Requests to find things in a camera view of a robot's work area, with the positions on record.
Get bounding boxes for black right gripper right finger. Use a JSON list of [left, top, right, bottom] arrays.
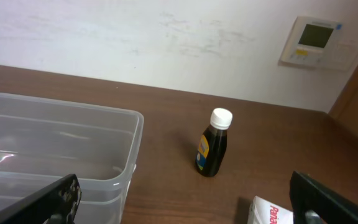
[[290, 171, 358, 224]]

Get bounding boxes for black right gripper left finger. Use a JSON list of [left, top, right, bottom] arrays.
[[0, 174, 82, 224]]

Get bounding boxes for clear plastic container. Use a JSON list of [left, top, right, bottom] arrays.
[[0, 93, 144, 223]]

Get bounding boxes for white medicine box red text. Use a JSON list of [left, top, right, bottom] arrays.
[[247, 196, 293, 224]]

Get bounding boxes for dark syrup bottle white cap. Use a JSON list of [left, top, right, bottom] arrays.
[[195, 108, 233, 177]]

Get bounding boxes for beige wall control panel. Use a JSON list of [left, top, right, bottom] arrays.
[[280, 16, 358, 71]]

